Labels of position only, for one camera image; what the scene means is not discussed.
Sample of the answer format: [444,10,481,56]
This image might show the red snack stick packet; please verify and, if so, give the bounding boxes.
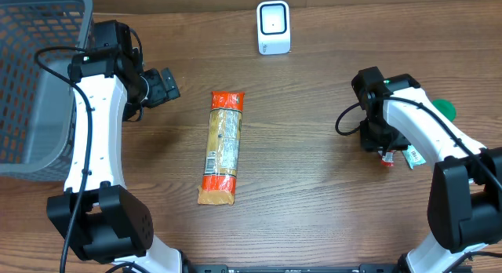
[378,150,395,167]

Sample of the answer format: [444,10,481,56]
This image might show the teal wet wipes pack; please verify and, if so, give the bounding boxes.
[402,145,426,169]

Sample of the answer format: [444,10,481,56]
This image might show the green lid spice jar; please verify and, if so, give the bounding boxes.
[432,99,457,122]

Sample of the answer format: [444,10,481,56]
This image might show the long orange pasta packet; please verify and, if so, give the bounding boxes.
[198,91,245,205]

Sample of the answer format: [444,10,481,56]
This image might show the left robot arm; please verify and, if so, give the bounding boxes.
[39,42,193,273]

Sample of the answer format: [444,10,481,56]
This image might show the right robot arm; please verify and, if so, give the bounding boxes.
[351,67,501,272]

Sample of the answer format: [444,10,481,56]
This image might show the white barcode scanner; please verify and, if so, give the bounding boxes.
[256,0,291,55]

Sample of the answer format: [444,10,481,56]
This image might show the grey plastic mesh basket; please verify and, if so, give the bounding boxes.
[1,0,93,181]

